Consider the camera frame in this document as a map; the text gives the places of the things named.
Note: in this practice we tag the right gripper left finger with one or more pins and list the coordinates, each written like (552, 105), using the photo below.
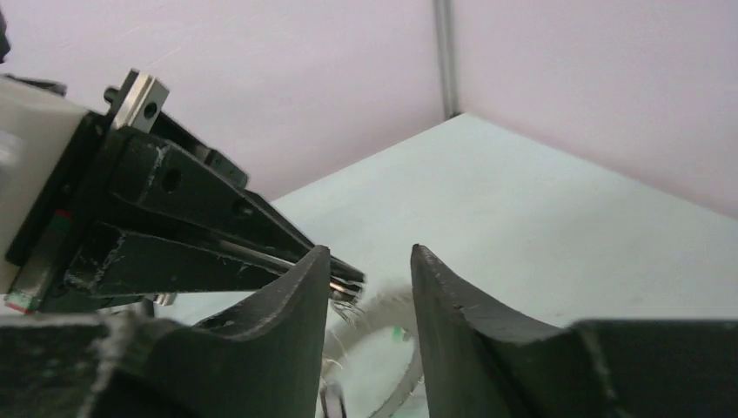
(258, 358)

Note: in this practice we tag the left aluminium frame post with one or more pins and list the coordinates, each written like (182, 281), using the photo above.
(446, 52)

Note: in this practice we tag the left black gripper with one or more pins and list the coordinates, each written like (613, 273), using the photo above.
(136, 207)

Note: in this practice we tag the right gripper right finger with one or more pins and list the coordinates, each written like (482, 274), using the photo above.
(482, 358)

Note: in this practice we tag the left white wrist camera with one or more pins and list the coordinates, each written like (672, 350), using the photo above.
(36, 126)

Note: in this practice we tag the large metal keyring with keys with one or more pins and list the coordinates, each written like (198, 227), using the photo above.
(371, 357)

